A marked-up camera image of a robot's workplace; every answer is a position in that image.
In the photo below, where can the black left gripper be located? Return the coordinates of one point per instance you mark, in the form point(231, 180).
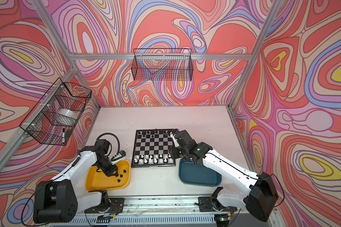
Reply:
point(110, 171)

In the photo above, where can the black white chess board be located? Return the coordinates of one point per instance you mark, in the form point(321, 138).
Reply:
point(152, 148)

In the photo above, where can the yellow plastic tray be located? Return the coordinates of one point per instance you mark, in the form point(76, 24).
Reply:
point(96, 181)

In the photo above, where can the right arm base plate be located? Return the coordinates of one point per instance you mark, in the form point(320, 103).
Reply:
point(211, 204)

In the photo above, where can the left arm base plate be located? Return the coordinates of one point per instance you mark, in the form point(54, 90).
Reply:
point(110, 207)

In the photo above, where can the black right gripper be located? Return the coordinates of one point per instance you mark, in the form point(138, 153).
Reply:
point(173, 153)

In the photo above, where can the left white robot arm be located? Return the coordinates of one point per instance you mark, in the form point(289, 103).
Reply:
point(55, 201)

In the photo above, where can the black marker in basket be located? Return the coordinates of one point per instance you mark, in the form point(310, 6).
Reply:
point(63, 137)

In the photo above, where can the black wire basket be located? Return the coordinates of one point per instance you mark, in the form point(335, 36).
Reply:
point(45, 125)
point(162, 64)

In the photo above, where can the black wire basket left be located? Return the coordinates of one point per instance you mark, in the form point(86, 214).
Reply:
point(45, 125)

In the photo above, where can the white roll in basket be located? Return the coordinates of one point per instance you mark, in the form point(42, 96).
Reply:
point(68, 113)

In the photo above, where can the black wire basket back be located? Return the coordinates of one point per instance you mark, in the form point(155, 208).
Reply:
point(162, 64)

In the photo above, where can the teal plastic tray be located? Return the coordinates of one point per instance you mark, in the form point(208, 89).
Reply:
point(198, 174)

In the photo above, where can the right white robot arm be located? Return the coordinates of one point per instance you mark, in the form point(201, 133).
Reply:
point(259, 194)

